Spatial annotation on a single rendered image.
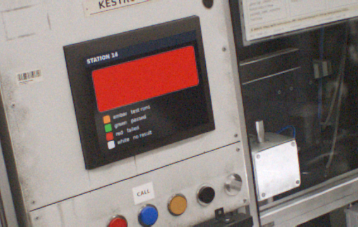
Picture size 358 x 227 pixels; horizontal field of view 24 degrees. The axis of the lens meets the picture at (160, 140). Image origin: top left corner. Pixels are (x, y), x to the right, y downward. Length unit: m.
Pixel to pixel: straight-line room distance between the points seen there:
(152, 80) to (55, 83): 0.16
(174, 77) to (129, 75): 0.08
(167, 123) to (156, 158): 0.07
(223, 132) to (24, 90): 0.38
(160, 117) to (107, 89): 0.11
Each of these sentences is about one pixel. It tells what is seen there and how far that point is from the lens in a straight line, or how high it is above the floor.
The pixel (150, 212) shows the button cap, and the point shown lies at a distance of 1.42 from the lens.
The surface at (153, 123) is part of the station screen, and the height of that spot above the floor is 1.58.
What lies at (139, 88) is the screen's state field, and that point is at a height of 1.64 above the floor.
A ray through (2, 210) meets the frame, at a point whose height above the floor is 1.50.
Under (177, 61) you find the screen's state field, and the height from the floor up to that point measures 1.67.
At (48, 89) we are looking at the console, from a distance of 1.31.
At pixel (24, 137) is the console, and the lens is 1.31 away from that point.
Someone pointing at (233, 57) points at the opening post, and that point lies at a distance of 1.50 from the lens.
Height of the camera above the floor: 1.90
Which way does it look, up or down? 15 degrees down
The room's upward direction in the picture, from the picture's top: 9 degrees counter-clockwise
